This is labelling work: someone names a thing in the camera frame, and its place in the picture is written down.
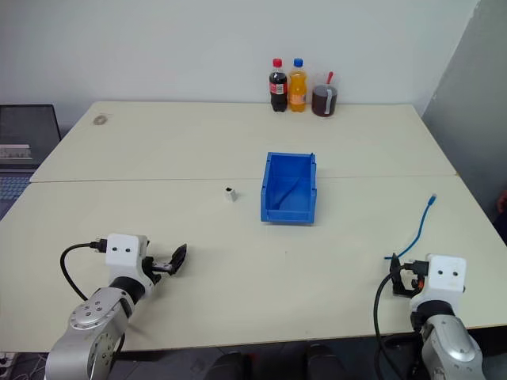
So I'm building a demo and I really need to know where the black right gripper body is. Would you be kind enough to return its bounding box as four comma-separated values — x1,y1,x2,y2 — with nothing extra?
398,268,425,298

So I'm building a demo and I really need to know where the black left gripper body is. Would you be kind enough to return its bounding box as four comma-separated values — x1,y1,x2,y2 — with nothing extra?
141,255,173,284

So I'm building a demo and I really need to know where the blue cable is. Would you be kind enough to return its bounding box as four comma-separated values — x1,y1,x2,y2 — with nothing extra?
383,192,439,262

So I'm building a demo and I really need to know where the dark rounded shape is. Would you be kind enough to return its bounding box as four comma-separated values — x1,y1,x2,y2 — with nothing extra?
212,351,246,380

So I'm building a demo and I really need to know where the blue plastic storage bin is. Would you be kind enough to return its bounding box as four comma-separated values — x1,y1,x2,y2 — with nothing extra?
259,151,318,226

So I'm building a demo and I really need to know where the cup with dark drink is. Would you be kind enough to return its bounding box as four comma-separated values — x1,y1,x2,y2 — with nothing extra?
311,81,340,119

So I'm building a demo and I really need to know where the grey partition panel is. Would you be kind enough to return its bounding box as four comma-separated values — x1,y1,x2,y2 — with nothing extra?
421,0,507,222

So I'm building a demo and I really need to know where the cola bottle red cap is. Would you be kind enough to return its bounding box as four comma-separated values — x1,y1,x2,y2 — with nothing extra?
269,57,289,113

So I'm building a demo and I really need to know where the orange soda bottle blue cap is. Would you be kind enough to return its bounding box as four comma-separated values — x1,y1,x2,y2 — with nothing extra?
288,57,308,113

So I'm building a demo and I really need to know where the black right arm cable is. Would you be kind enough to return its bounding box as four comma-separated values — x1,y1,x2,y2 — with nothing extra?
373,258,429,380

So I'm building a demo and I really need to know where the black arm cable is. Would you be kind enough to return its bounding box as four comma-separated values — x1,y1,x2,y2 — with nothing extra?
373,258,429,380
59,238,108,302

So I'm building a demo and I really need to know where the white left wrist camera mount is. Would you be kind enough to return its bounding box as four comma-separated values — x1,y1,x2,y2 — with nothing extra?
105,233,151,287

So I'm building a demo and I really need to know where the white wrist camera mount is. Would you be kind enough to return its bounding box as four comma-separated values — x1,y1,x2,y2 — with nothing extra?
105,233,151,287
410,253,468,314

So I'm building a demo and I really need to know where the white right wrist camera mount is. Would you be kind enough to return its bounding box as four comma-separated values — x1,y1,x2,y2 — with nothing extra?
410,253,468,314

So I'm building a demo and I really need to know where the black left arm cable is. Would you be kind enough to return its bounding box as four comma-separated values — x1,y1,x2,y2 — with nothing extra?
59,238,108,302

